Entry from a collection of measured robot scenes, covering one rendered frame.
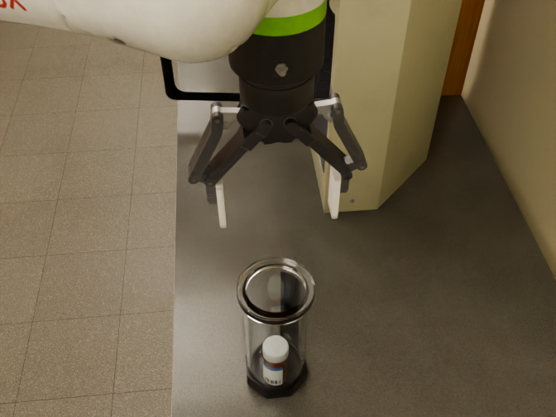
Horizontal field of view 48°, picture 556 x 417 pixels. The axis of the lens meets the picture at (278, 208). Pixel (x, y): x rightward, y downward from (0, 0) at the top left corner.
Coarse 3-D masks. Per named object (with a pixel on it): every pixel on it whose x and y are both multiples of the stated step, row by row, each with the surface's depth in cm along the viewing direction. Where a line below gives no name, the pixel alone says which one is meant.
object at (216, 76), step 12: (216, 60) 138; (228, 60) 138; (180, 72) 140; (192, 72) 140; (204, 72) 140; (216, 72) 140; (228, 72) 140; (180, 84) 143; (192, 84) 143; (204, 84) 142; (216, 84) 142; (228, 84) 142
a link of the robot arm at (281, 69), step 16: (304, 32) 55; (320, 32) 56; (240, 48) 56; (256, 48) 55; (272, 48) 55; (288, 48) 55; (304, 48) 56; (320, 48) 58; (240, 64) 58; (256, 64) 56; (272, 64) 56; (288, 64) 56; (304, 64) 57; (320, 64) 59; (256, 80) 58; (272, 80) 57; (288, 80) 57; (304, 80) 58
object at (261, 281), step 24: (264, 264) 89; (288, 264) 89; (240, 288) 86; (264, 288) 93; (288, 288) 93; (312, 288) 86; (264, 312) 83; (288, 312) 83; (264, 336) 87; (288, 336) 87; (264, 360) 92; (288, 360) 92; (264, 384) 97; (288, 384) 97
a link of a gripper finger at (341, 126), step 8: (336, 96) 66; (336, 104) 65; (336, 112) 65; (336, 120) 66; (344, 120) 67; (336, 128) 66; (344, 128) 66; (344, 136) 67; (352, 136) 69; (344, 144) 68; (352, 144) 68; (352, 152) 69; (360, 152) 69; (352, 160) 70; (360, 160) 70; (360, 168) 71
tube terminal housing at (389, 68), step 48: (336, 0) 97; (384, 0) 95; (432, 0) 101; (336, 48) 100; (384, 48) 101; (432, 48) 111; (384, 96) 108; (432, 96) 123; (336, 144) 114; (384, 144) 116; (384, 192) 127
